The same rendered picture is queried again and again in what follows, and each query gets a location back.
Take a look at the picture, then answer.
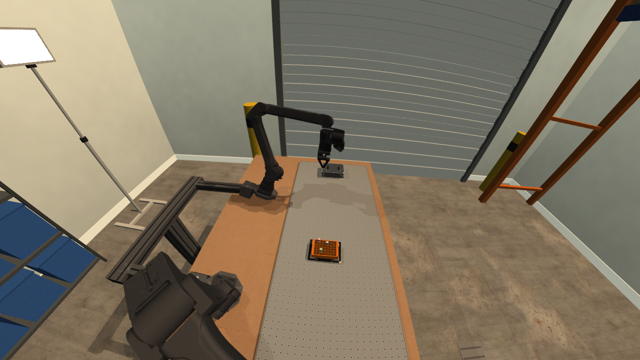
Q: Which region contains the orange grid tube rack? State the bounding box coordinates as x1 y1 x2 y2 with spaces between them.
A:
311 239 339 260

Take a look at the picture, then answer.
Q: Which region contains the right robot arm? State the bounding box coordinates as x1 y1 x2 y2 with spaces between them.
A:
123 251 247 360

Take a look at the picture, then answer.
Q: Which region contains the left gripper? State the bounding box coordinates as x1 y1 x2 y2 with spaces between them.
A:
317 140 330 168

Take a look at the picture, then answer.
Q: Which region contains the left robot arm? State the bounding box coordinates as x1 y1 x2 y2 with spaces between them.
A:
246 102 345 197

